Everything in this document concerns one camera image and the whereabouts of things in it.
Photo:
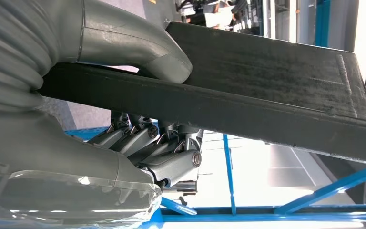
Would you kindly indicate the blue metal shelf rack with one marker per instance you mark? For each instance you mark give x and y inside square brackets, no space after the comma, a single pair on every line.
[265,217]

